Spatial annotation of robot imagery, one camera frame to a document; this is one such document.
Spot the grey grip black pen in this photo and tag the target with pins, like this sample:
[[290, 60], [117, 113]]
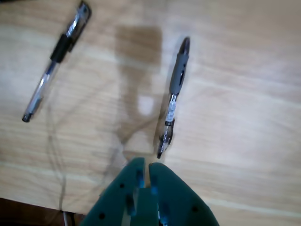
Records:
[[178, 75]]

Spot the clear stick pen black cap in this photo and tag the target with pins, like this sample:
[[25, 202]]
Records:
[[61, 47]]

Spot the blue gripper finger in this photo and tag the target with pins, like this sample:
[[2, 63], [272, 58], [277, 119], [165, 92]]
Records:
[[113, 204], [178, 202]]

